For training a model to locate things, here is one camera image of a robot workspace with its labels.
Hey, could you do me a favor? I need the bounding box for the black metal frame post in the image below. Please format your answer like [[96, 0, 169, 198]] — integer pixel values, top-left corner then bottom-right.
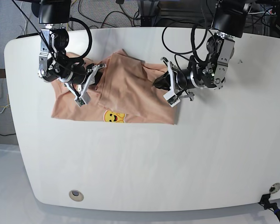
[[137, 0, 160, 27]]

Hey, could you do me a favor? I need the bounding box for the table cable grommet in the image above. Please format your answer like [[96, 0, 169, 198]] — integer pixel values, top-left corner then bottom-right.
[[269, 182, 280, 194], [69, 190, 84, 202]]

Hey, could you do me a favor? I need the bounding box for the peach pink T-shirt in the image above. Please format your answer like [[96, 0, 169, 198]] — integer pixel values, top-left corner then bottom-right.
[[51, 49, 175, 125]]

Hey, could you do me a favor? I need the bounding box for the white floor cable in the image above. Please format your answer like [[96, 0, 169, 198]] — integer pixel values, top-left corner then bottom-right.
[[19, 0, 28, 36]]

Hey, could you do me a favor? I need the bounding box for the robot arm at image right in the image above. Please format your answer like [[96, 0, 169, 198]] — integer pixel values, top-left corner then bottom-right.
[[153, 0, 252, 107]]

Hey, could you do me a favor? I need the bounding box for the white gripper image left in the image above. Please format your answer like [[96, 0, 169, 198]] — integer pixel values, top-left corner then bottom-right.
[[63, 63, 107, 107]]

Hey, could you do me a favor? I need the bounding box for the black clamp with cable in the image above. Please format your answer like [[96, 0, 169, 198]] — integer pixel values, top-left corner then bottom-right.
[[258, 194, 280, 222]]

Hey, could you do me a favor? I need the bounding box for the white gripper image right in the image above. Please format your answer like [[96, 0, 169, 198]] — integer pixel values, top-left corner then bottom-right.
[[153, 57, 195, 107]]

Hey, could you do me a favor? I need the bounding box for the left table cable grommet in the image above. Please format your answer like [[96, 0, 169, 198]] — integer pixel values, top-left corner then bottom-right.
[[69, 190, 84, 202]]

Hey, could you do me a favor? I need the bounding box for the right table cable grommet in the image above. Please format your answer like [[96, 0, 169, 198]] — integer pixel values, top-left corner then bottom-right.
[[269, 182, 280, 194]]

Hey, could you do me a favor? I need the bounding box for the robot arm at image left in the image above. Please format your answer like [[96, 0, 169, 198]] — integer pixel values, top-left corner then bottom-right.
[[38, 0, 106, 107]]

